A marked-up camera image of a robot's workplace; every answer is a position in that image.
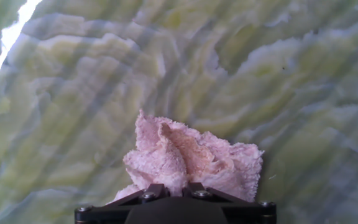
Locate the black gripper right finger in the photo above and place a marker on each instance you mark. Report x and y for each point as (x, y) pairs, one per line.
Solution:
(250, 214)

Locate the pink fluffy cloth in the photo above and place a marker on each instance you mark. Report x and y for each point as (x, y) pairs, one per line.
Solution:
(182, 155)

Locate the green marble pattern mat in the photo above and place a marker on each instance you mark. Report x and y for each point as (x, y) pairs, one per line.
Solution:
(73, 109)

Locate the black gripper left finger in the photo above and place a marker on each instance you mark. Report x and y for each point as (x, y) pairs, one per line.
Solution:
(104, 214)

